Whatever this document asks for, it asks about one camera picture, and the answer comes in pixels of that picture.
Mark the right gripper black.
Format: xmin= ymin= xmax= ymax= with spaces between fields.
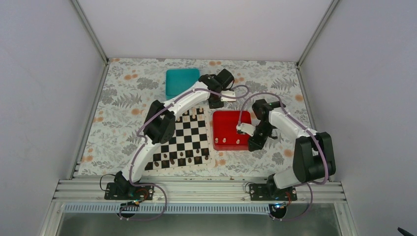
xmin=247 ymin=122 xmax=274 ymax=152

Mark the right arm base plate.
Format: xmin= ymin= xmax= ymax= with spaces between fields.
xmin=245 ymin=182 xmax=298 ymax=201

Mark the red plastic tray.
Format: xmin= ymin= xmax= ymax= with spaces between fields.
xmin=212 ymin=111 xmax=250 ymax=151

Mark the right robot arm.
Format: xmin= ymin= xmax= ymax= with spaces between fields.
xmin=248 ymin=99 xmax=336 ymax=200

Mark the aluminium rail frame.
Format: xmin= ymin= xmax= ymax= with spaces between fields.
xmin=53 ymin=177 xmax=347 ymax=204

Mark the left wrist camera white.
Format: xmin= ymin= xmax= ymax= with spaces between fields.
xmin=221 ymin=90 xmax=237 ymax=102

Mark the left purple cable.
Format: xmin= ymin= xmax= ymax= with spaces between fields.
xmin=118 ymin=85 xmax=251 ymax=222

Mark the purple cable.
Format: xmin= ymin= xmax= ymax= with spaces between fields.
xmin=118 ymin=85 xmax=251 ymax=222
xmin=238 ymin=92 xmax=329 ymax=222

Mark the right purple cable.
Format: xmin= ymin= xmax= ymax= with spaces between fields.
xmin=238 ymin=92 xmax=329 ymax=222

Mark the teal plastic box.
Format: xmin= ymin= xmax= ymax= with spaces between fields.
xmin=165 ymin=68 xmax=200 ymax=100

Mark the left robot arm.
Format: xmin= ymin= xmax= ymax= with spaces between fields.
xmin=107 ymin=69 xmax=234 ymax=199

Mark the floral patterned tablecloth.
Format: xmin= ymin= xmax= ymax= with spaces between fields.
xmin=78 ymin=58 xmax=311 ymax=177

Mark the black white chessboard mat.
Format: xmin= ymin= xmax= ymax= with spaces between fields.
xmin=145 ymin=107 xmax=215 ymax=175

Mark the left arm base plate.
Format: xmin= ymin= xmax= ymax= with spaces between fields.
xmin=104 ymin=182 xmax=154 ymax=201

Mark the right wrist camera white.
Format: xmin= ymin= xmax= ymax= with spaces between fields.
xmin=236 ymin=123 xmax=256 ymax=137

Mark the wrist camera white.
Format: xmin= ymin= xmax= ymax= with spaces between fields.
xmin=236 ymin=123 xmax=256 ymax=137
xmin=221 ymin=90 xmax=237 ymax=102

